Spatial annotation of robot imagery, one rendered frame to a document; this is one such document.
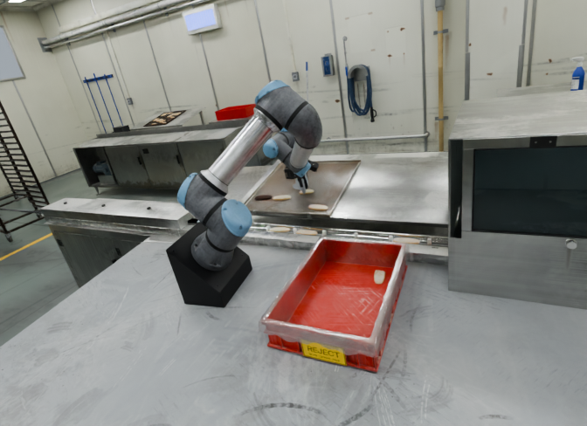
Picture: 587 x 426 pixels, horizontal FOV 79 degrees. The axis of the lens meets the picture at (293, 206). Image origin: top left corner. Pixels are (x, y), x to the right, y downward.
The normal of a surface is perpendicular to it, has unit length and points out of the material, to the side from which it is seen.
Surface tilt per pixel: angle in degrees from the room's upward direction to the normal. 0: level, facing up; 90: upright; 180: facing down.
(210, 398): 0
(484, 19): 90
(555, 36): 90
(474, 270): 90
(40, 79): 90
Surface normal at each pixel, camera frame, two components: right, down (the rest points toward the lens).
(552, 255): -0.44, 0.44
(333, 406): -0.17, -0.91
